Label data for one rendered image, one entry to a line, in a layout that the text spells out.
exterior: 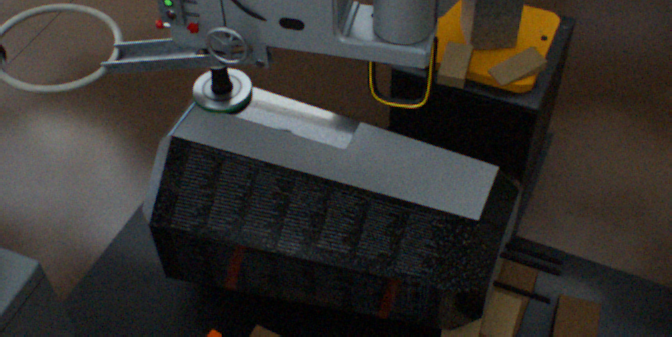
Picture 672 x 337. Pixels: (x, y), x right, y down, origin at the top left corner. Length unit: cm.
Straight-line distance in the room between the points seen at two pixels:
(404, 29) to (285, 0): 37
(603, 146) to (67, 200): 255
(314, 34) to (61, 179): 184
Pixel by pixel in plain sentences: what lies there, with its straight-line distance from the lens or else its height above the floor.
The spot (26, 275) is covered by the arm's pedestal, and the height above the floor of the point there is 85.
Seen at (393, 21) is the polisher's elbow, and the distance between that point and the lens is 241.
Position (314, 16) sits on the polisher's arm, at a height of 132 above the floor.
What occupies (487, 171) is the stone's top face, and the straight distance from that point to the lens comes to 269.
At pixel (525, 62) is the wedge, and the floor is 82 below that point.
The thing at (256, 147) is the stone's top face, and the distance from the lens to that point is 275.
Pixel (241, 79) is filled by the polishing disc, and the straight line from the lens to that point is 297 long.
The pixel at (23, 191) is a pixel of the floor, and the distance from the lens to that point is 399.
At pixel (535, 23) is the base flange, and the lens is 337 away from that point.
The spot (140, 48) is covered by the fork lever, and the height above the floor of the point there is 94.
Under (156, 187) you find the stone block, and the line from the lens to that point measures 290.
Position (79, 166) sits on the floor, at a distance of 400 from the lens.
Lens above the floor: 283
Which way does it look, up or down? 48 degrees down
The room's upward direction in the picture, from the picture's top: 2 degrees counter-clockwise
